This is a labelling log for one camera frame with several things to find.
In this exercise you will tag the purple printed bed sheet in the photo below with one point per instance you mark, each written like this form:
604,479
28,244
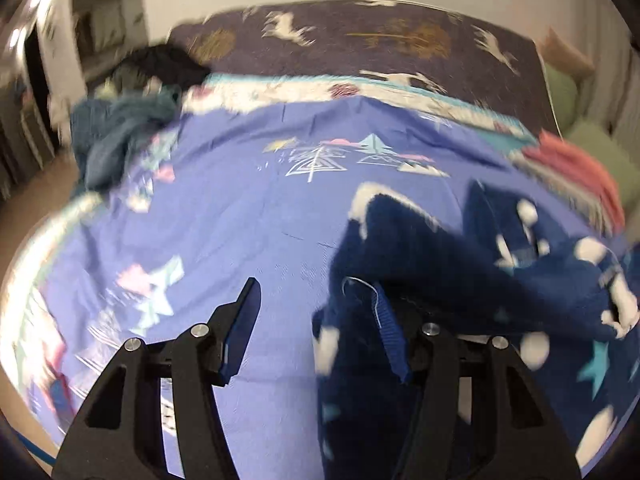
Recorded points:
240,190

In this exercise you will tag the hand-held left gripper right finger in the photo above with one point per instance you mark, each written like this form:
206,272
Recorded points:
392,335

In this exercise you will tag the white teal-edged quilt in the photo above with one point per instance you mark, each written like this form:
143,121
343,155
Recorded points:
280,95

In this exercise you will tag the black clothes pile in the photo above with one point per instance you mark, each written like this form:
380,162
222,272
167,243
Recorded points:
167,65

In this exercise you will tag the green pillow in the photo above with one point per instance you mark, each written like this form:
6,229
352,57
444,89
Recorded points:
560,97
600,155

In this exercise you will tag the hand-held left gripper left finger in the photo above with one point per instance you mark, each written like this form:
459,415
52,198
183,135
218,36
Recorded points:
240,332

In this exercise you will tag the tan pillow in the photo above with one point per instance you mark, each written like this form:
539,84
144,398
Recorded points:
567,52

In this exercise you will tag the pink folded garment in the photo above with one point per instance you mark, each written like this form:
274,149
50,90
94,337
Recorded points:
575,170

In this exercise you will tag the teal blanket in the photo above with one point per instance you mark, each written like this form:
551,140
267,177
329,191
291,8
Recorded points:
120,130

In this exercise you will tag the navy fleece star-print onesie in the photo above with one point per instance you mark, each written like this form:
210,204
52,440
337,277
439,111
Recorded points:
440,260

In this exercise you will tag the deer-print mattress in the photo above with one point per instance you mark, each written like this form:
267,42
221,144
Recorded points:
340,45

